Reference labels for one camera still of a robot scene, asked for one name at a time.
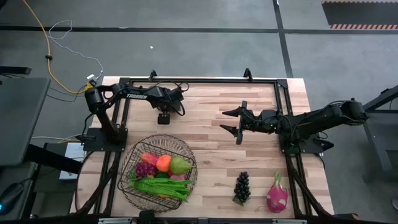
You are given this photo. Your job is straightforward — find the black grape bunch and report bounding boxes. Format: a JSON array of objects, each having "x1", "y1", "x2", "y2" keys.
[{"x1": 232, "y1": 170, "x2": 251, "y2": 207}]

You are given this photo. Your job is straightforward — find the green leafy lettuce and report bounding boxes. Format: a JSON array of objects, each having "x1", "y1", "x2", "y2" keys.
[{"x1": 130, "y1": 177, "x2": 194, "y2": 203}]

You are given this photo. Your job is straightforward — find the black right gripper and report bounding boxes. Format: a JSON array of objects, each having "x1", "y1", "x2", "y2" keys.
[{"x1": 219, "y1": 100, "x2": 271, "y2": 146}]

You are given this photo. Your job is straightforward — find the white cable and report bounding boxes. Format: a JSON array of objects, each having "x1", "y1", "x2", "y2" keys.
[{"x1": 47, "y1": 19, "x2": 104, "y2": 81}]

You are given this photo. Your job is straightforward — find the pink dragon fruit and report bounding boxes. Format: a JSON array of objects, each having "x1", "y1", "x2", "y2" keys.
[{"x1": 266, "y1": 172, "x2": 289, "y2": 214}]

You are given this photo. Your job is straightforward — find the black wire basket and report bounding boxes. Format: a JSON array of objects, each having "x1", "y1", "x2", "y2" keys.
[
  {"x1": 117, "y1": 141, "x2": 198, "y2": 213},
  {"x1": 119, "y1": 134, "x2": 199, "y2": 214}
]

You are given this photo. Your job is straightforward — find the black hazard-striped floor mat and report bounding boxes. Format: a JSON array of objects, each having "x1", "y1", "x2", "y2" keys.
[{"x1": 321, "y1": 0, "x2": 398, "y2": 30}]

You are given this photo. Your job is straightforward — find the black desk frame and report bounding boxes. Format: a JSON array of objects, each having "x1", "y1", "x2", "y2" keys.
[{"x1": 362, "y1": 84, "x2": 398, "y2": 181}]

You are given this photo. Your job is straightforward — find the black aluminium table frame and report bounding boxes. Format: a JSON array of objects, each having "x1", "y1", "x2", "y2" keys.
[{"x1": 70, "y1": 77, "x2": 335, "y2": 218}]

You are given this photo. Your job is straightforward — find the purple grape bunch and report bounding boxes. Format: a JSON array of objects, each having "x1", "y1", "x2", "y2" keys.
[{"x1": 129, "y1": 161, "x2": 158, "y2": 180}]

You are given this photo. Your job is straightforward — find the green pear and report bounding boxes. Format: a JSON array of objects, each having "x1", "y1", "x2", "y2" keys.
[{"x1": 169, "y1": 155, "x2": 194, "y2": 175}]

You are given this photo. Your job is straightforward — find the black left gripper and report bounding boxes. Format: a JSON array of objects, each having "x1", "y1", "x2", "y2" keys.
[{"x1": 154, "y1": 88, "x2": 186, "y2": 126}]

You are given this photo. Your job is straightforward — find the grey desk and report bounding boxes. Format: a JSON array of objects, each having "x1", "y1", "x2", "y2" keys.
[{"x1": 0, "y1": 77, "x2": 52, "y2": 167}]

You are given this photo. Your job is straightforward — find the yellow floor cable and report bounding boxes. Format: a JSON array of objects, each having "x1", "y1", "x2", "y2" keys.
[{"x1": 21, "y1": 0, "x2": 96, "y2": 95}]

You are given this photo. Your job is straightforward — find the orange fruit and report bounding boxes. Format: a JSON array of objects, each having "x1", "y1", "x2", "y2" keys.
[{"x1": 155, "y1": 154, "x2": 172, "y2": 173}]

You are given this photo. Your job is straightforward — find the black computer mouse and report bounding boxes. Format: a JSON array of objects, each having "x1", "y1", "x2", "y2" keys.
[{"x1": 0, "y1": 182, "x2": 24, "y2": 215}]

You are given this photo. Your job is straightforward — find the white box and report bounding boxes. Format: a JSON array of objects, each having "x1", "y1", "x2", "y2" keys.
[{"x1": 58, "y1": 142, "x2": 86, "y2": 180}]

